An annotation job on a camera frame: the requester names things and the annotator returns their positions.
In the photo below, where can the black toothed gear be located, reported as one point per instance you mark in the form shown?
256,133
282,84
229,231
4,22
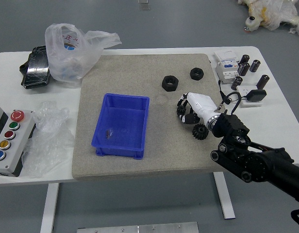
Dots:
197,134

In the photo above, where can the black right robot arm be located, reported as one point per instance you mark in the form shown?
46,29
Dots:
256,165

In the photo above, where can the small black hex nut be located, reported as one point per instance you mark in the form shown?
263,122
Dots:
193,75

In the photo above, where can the small metal floor plate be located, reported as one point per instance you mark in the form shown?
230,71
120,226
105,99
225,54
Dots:
144,5

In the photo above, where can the black cylindrical capacitor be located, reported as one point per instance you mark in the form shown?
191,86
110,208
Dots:
237,83
254,66
262,81
244,69
244,60

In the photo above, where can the grey push-button control box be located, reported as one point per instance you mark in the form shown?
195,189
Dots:
8,155

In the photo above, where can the grey-brown foam mat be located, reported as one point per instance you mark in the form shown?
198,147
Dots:
139,72

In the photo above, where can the white table leg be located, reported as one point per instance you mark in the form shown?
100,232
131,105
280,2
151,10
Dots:
224,194
49,208

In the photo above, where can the small dark screw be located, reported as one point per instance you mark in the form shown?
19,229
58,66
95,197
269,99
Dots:
108,134

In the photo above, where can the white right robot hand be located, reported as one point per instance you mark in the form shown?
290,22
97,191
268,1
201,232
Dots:
200,102

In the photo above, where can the clear bubble wrap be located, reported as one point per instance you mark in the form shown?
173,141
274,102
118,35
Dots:
50,136

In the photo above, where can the translucent white plastic bag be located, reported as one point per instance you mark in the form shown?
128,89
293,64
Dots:
74,55

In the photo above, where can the white circuit breaker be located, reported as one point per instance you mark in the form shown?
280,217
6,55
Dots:
226,65

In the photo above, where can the black power adapter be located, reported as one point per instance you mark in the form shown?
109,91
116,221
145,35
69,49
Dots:
256,95

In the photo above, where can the blue plastic box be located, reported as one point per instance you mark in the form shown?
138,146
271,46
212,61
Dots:
125,121

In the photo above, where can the white power socket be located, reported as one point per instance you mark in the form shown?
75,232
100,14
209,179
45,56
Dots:
244,90

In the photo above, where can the big black hex nut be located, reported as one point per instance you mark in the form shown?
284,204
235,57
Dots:
167,85

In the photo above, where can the large grey metal plate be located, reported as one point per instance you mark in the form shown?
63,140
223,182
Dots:
137,228

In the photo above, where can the black wrapped device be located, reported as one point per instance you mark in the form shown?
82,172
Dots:
36,70

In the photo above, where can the plush toy in plastic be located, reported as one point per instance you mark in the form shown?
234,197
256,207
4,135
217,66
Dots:
270,12

